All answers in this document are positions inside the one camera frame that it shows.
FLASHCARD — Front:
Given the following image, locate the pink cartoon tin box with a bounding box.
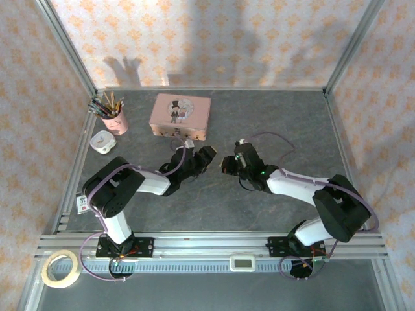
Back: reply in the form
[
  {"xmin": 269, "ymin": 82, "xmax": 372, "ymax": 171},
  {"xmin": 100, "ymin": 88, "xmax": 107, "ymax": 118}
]
[{"xmin": 148, "ymin": 93, "xmax": 212, "ymax": 142}]

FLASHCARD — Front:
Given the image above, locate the pink pencil cup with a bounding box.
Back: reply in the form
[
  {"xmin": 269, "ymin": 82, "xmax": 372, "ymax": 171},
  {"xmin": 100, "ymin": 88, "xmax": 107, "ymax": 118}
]
[{"xmin": 99, "ymin": 108, "xmax": 129, "ymax": 137}]

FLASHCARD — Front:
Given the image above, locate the white digital display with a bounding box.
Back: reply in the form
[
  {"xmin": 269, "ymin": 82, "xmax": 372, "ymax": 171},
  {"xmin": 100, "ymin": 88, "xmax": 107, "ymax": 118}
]
[{"xmin": 229, "ymin": 255, "xmax": 255, "ymax": 273}]

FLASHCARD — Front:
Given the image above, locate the white printed card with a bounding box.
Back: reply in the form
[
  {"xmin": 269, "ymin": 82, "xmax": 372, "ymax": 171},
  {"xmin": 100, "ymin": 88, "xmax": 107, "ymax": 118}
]
[{"xmin": 75, "ymin": 193, "xmax": 90, "ymax": 215}]

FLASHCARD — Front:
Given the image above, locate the masking tape roll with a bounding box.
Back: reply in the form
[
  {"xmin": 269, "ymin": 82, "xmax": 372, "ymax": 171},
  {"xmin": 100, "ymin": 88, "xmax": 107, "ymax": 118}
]
[{"xmin": 41, "ymin": 249, "xmax": 82, "ymax": 290}]

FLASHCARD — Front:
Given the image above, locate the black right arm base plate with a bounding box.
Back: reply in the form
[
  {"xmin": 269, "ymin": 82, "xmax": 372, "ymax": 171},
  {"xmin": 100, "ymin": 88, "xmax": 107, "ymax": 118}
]
[{"xmin": 267, "ymin": 235, "xmax": 329, "ymax": 260}]

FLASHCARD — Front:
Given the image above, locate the long aluminium mounting rail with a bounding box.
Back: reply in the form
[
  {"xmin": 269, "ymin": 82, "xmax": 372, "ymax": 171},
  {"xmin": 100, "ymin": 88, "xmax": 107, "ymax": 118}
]
[{"xmin": 36, "ymin": 231, "xmax": 389, "ymax": 260}]

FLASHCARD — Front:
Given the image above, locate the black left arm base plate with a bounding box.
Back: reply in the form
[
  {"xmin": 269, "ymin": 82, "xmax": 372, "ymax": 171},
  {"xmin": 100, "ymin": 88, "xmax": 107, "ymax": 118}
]
[{"xmin": 96, "ymin": 236, "xmax": 155, "ymax": 259}]

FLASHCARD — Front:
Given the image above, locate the aluminium side rail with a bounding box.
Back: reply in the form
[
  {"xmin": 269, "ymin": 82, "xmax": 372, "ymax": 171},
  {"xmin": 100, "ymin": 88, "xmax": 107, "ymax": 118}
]
[
  {"xmin": 323, "ymin": 90, "xmax": 385, "ymax": 235},
  {"xmin": 51, "ymin": 90, "xmax": 100, "ymax": 235}
]

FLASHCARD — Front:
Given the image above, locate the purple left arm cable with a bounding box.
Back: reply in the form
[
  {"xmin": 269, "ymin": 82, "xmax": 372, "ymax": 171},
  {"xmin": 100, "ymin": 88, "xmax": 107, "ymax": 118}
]
[{"xmin": 78, "ymin": 135, "xmax": 196, "ymax": 283}]

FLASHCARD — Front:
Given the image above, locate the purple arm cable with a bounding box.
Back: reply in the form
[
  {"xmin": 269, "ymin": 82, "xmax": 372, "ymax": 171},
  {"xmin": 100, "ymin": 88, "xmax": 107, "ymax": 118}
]
[
  {"xmin": 78, "ymin": 135, "xmax": 196, "ymax": 283},
  {"xmin": 244, "ymin": 131, "xmax": 381, "ymax": 283}
]

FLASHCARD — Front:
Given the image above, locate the slotted grey cable duct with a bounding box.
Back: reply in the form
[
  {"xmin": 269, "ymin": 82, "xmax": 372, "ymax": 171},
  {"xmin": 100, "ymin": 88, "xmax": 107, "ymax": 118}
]
[{"xmin": 51, "ymin": 260, "xmax": 314, "ymax": 274}]

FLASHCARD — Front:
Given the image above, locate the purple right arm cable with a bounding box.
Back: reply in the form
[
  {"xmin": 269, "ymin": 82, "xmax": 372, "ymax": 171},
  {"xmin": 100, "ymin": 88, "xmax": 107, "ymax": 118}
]
[{"xmin": 244, "ymin": 131, "xmax": 381, "ymax": 283}]

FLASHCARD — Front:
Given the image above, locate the aluminium frame post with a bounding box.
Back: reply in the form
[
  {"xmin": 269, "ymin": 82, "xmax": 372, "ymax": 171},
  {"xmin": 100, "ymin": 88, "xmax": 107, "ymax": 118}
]
[
  {"xmin": 34, "ymin": 0, "xmax": 99, "ymax": 94},
  {"xmin": 323, "ymin": 0, "xmax": 387, "ymax": 95}
]

